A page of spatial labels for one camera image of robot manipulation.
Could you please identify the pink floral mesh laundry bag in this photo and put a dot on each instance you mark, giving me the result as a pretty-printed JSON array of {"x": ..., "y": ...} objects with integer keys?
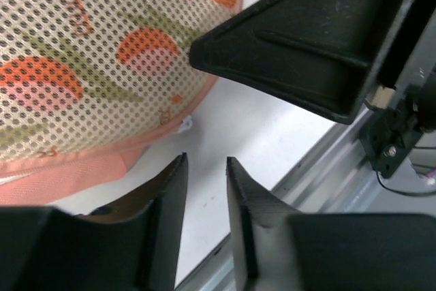
[{"x": 87, "y": 85}]

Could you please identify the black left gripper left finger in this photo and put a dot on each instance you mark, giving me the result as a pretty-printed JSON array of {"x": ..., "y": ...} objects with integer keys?
[{"x": 131, "y": 243}]

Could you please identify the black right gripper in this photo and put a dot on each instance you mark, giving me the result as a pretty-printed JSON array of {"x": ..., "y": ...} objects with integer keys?
[{"x": 405, "y": 63}]

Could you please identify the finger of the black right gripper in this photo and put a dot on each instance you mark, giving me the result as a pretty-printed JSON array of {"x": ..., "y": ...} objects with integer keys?
[{"x": 321, "y": 55}]

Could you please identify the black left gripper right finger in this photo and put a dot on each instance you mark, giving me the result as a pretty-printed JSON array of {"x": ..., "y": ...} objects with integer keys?
[{"x": 276, "y": 247}]

